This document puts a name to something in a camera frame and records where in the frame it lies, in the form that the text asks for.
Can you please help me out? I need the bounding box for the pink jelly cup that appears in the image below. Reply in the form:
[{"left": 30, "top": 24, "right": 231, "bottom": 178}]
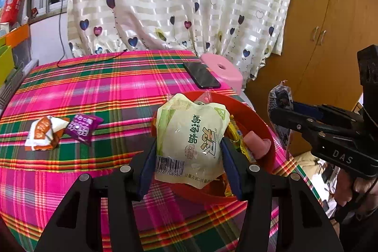
[{"left": 245, "top": 131, "right": 271, "bottom": 159}]

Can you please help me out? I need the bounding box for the wooden cabinet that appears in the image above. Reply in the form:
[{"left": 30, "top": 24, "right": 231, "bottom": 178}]
[{"left": 245, "top": 0, "right": 378, "bottom": 158}]

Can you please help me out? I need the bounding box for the purple snack packet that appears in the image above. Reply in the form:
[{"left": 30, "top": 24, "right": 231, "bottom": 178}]
[{"left": 65, "top": 113, "right": 104, "bottom": 147}]

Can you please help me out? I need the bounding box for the orange box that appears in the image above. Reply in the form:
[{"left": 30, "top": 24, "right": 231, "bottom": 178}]
[{"left": 6, "top": 23, "right": 30, "bottom": 47}]

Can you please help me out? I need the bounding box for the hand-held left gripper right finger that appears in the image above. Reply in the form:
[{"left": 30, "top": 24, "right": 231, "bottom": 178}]
[{"left": 220, "top": 137, "right": 344, "bottom": 252}]

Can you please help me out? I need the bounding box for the pink plastic stool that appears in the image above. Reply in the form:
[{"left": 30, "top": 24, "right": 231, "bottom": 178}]
[{"left": 201, "top": 53, "right": 244, "bottom": 93}]

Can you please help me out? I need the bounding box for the black cable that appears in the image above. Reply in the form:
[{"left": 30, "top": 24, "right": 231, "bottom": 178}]
[{"left": 56, "top": 0, "right": 127, "bottom": 69}]

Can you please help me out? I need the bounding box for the yellow-green cardboard box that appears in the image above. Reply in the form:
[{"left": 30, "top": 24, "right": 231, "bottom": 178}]
[{"left": 0, "top": 45, "right": 15, "bottom": 87}]

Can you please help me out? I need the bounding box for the pink plaid tablecloth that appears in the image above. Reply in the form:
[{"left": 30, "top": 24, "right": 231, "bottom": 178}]
[{"left": 0, "top": 50, "right": 322, "bottom": 252}]

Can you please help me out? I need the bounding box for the red plastic basket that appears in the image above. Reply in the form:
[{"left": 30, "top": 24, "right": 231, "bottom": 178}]
[{"left": 150, "top": 90, "right": 276, "bottom": 205}]

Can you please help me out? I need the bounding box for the black smartphone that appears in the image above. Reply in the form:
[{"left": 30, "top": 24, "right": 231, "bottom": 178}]
[{"left": 182, "top": 62, "right": 221, "bottom": 90}]

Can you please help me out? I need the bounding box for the person's right hand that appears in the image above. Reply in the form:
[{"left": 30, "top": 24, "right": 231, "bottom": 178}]
[{"left": 334, "top": 171, "right": 375, "bottom": 206}]

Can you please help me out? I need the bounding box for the pale green snack packet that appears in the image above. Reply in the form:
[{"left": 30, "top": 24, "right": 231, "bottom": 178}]
[{"left": 154, "top": 93, "right": 231, "bottom": 189}]

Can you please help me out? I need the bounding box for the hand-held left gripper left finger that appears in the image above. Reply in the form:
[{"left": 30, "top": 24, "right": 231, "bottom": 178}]
[{"left": 34, "top": 138, "right": 157, "bottom": 252}]

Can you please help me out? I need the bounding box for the long orange snack packet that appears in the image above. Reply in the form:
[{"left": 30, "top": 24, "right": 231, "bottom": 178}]
[{"left": 226, "top": 115, "right": 257, "bottom": 162}]

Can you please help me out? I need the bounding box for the orange white snack packet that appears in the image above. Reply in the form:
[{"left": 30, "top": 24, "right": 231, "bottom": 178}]
[{"left": 24, "top": 116, "right": 70, "bottom": 151}]

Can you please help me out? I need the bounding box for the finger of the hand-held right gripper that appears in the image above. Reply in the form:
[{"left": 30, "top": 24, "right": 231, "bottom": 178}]
[
  {"left": 270, "top": 107, "right": 347, "bottom": 153},
  {"left": 292, "top": 101, "right": 366, "bottom": 129}
]

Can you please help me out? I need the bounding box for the white heart print curtain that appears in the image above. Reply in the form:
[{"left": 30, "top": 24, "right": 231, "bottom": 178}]
[{"left": 67, "top": 0, "right": 297, "bottom": 81}]

